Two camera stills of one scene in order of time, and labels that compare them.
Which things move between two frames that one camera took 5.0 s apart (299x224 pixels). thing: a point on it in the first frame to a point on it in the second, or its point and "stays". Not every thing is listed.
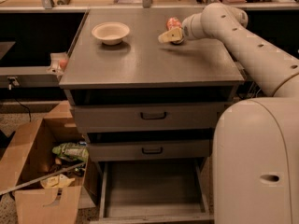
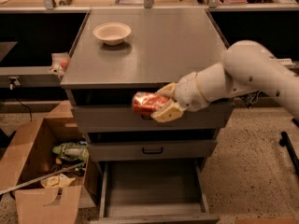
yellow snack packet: (60, 180) stays
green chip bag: (72, 149) stays
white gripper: (188, 29) to (188, 91)
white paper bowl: (110, 33) stays
